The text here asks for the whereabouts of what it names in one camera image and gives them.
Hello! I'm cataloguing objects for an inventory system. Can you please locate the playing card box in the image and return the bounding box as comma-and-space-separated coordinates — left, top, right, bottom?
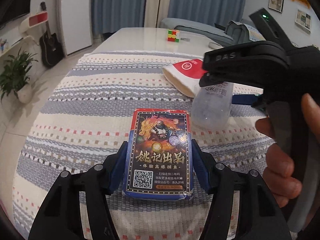
123, 108, 194, 201

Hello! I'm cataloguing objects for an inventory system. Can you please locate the white tv shelf unit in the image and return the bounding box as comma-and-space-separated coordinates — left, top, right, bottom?
1, 11, 48, 61

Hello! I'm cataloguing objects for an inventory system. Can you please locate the blue curtain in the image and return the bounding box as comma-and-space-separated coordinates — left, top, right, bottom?
91, 0, 245, 35

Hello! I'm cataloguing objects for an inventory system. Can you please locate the potted green plant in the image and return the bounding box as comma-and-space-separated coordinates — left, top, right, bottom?
1, 49, 38, 103

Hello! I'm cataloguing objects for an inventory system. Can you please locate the wall picture frame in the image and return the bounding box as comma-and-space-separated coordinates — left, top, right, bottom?
268, 0, 284, 13

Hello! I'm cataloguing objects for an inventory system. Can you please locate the red white paper cup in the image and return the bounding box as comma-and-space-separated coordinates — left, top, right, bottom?
162, 59, 206, 98

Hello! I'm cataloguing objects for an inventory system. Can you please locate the rubiks cube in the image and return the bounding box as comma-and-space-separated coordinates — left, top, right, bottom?
167, 29, 180, 42

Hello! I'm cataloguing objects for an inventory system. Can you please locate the striped woven table cloth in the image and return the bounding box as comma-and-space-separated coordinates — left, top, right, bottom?
12, 51, 273, 239

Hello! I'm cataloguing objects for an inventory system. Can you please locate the white refrigerator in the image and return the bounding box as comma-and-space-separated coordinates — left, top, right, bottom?
57, 0, 93, 55

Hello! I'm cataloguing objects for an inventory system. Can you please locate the clear plastic bottle blue cap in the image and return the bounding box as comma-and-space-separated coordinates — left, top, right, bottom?
191, 82, 260, 131

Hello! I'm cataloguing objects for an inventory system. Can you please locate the right hand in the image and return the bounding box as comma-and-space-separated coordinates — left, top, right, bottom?
263, 93, 319, 207

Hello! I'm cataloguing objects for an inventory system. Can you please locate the black guitar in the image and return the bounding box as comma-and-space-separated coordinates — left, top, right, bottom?
39, 2, 65, 68

